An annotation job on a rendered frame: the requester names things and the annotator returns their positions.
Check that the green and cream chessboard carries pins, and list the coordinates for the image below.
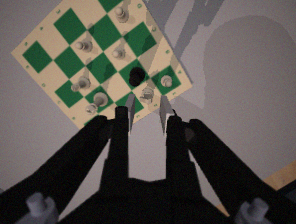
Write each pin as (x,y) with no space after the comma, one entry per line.
(49,55)

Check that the white pawn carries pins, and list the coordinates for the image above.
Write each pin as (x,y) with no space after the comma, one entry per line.
(122,14)
(165,81)
(118,53)
(85,46)

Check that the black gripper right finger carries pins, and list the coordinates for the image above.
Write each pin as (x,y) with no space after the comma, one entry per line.
(245,197)

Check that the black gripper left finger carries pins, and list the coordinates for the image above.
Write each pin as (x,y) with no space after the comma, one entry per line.
(43,196)

